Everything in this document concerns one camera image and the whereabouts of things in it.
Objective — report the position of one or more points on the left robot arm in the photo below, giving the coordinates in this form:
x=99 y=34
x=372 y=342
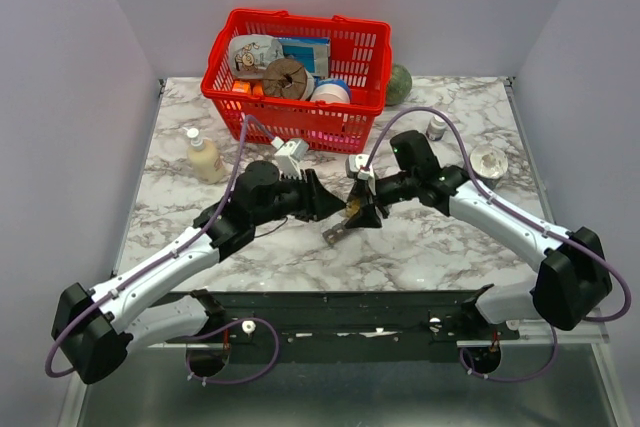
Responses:
x=97 y=328

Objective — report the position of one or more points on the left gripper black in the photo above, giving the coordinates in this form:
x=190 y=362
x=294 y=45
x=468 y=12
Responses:
x=316 y=201

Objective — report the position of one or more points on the blue white carton box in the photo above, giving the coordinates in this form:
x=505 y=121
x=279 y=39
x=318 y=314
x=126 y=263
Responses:
x=312 y=52

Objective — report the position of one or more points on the grey cup with white contents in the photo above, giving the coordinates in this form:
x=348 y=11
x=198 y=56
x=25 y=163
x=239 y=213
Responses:
x=489 y=162

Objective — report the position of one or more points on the green watermelon ball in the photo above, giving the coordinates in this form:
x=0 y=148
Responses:
x=399 y=85

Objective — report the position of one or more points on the orange small package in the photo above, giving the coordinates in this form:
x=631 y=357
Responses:
x=252 y=87

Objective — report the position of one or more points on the white printed snack pouch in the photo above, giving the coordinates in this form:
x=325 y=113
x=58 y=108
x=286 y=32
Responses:
x=250 y=55

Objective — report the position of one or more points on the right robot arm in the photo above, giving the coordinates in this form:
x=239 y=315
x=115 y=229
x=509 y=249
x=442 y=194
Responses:
x=567 y=283

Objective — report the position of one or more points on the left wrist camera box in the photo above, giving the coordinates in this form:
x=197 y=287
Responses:
x=288 y=156

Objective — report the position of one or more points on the clear jar of yellow pills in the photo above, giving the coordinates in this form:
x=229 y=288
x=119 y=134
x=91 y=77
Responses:
x=352 y=208

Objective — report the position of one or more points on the red plastic shopping basket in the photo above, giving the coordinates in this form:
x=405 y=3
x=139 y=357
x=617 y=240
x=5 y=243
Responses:
x=319 y=79

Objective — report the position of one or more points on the white cap pill bottle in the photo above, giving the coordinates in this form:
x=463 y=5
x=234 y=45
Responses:
x=436 y=128

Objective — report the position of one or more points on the cream pump lotion bottle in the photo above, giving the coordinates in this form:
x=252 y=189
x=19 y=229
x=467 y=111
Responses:
x=204 y=157

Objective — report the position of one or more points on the brown twine roll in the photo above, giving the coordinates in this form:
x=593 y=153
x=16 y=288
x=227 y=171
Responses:
x=287 y=79

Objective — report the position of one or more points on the white blue round tub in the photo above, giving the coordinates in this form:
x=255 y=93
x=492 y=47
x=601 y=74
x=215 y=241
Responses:
x=332 y=90

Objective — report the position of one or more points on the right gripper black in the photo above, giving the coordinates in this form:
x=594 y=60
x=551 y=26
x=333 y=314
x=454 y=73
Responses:
x=367 y=215

